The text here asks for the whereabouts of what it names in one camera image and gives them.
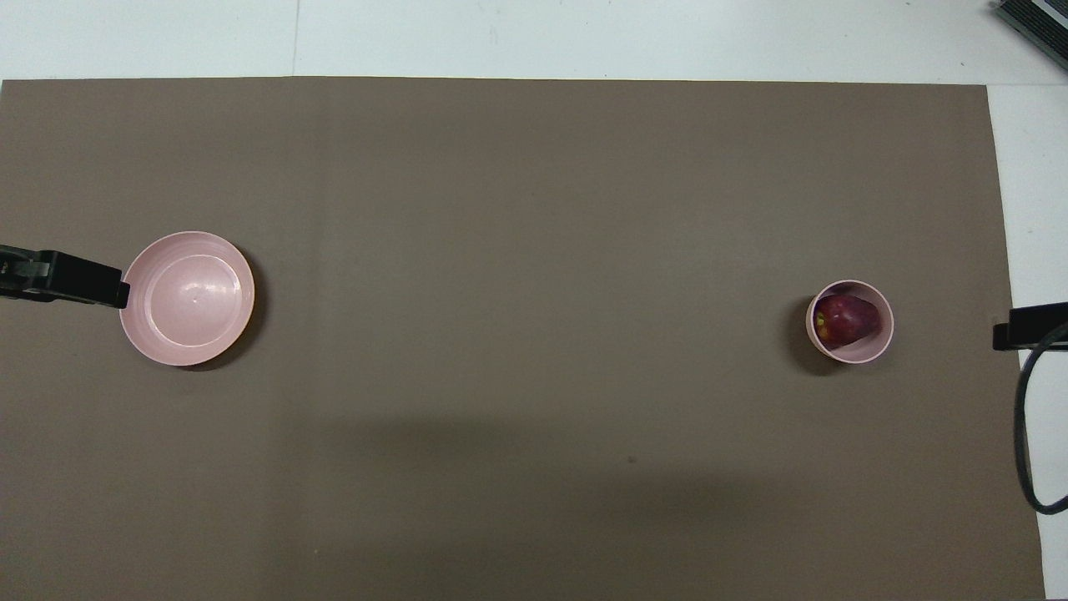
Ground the brown table mat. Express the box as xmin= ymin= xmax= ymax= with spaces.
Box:
xmin=0 ymin=77 xmax=1046 ymax=601

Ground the dark red apple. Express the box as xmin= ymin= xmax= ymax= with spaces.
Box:
xmin=814 ymin=294 xmax=879 ymax=350

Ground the grey ribbed device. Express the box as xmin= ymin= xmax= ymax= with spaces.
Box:
xmin=993 ymin=0 xmax=1068 ymax=72

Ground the pink bowl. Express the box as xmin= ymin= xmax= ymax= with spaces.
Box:
xmin=805 ymin=280 xmax=894 ymax=365

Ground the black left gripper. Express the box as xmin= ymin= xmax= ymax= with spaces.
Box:
xmin=0 ymin=245 xmax=131 ymax=310

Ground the pink plate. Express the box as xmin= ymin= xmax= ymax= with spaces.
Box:
xmin=119 ymin=231 xmax=255 ymax=367

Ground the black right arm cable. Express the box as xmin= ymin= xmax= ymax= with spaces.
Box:
xmin=1014 ymin=321 xmax=1068 ymax=514

